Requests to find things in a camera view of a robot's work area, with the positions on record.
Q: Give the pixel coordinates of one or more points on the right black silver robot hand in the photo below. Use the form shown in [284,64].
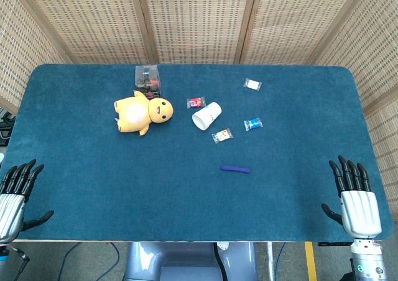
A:
[360,212]

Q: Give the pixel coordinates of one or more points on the blue-grey robot torso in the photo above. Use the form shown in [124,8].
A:
[174,262]

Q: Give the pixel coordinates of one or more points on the woven bamboo screen panel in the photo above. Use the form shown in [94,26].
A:
[93,23]
[379,60]
[18,44]
[295,23]
[199,23]

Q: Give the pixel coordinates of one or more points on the yellow orange candy packet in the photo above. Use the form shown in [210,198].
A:
[222,135]

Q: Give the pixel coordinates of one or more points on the red candy packet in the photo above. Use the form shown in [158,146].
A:
[196,102]

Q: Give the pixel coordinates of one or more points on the white candy packet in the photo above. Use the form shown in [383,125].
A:
[252,84]

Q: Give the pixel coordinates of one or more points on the purple plastic stick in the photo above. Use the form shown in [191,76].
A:
[235,169]

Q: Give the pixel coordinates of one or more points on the clear plastic toy box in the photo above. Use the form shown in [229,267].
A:
[147,79]

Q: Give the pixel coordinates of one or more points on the yellow plush duck toy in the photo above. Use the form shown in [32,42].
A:
[133,113]

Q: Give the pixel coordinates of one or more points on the blue candy packet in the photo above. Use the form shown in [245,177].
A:
[253,124]

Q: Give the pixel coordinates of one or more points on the white table leg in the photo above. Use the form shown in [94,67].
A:
[270,259]

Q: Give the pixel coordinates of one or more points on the white paper cup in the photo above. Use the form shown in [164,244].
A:
[209,113]

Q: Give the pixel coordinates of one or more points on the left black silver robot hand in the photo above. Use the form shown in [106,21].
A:
[11,206]

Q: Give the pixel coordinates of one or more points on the yellow floor tape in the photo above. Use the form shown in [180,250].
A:
[311,262]

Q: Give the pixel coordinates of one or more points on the blue carpet table mat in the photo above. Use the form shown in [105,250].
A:
[155,184]

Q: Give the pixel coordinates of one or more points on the black equipment pile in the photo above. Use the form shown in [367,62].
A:
[6,125]

